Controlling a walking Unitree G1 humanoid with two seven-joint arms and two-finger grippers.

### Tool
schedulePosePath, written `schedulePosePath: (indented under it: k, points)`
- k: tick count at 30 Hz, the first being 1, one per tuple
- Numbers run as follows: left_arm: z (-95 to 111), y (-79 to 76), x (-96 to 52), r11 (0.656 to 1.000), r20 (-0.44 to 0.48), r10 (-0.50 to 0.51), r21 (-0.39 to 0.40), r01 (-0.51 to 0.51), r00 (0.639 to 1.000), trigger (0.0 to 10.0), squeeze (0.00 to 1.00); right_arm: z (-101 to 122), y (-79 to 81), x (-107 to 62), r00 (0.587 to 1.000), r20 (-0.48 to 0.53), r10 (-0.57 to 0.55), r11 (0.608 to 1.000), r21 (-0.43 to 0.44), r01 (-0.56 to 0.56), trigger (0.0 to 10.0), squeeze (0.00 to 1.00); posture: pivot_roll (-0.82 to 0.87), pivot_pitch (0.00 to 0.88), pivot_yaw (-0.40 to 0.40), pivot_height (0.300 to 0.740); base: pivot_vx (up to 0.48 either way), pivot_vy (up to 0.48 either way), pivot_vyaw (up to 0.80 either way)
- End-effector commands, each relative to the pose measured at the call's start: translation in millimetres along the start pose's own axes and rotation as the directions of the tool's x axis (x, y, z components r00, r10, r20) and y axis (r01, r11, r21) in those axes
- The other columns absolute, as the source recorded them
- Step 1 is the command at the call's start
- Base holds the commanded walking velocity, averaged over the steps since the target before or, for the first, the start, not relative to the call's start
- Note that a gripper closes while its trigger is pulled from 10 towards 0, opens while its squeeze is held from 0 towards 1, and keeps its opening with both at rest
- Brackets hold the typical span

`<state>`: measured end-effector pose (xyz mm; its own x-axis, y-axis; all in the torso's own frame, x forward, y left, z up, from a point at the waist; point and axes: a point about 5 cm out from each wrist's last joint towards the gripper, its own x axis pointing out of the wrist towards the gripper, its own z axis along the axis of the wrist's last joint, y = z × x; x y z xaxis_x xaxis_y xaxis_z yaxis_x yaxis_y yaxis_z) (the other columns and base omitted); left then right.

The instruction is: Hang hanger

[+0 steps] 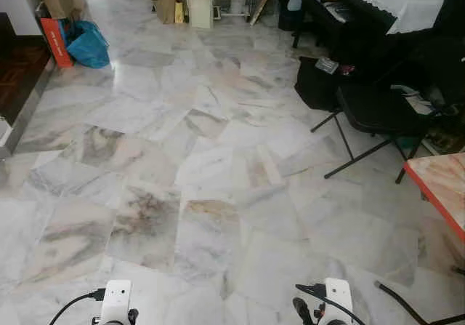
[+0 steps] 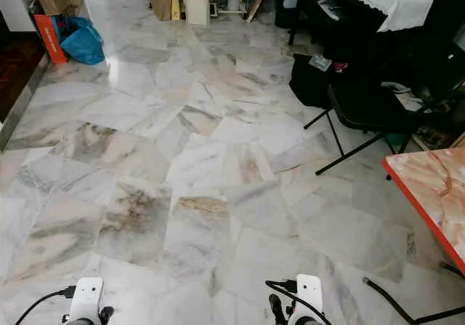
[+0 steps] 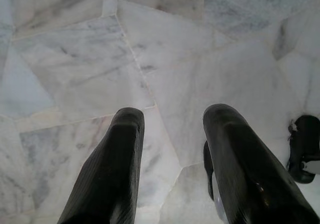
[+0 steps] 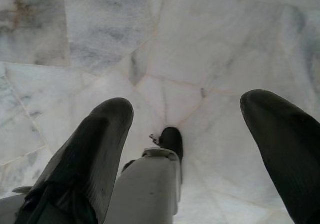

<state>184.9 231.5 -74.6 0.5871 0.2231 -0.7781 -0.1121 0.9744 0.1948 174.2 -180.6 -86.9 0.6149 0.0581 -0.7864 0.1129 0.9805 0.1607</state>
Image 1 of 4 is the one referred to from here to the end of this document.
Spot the blue plastic bag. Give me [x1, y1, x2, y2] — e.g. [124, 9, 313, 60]
[67, 20, 111, 69]

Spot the black bag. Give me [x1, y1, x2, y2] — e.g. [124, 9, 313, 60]
[294, 56, 357, 111]

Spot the orange cardboard box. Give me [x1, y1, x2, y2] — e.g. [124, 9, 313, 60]
[40, 17, 75, 68]

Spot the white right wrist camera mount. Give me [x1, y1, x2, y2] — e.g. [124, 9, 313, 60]
[323, 278, 353, 325]

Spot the white paper bundle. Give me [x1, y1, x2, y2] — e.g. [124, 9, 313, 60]
[392, 85, 437, 115]

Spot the white plastic bin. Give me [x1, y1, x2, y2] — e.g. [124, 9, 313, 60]
[187, 0, 215, 29]

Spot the black folding chair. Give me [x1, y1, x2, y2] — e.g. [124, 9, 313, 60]
[311, 84, 465, 184]

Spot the black wooden desk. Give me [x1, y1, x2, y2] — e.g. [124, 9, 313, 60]
[293, 0, 465, 75]

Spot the marble folding table orange edge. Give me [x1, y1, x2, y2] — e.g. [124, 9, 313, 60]
[374, 153, 465, 325]

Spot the grey label card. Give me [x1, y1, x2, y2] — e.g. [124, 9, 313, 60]
[316, 57, 339, 74]

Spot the brown paper bag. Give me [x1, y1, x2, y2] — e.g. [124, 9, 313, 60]
[150, 0, 177, 24]

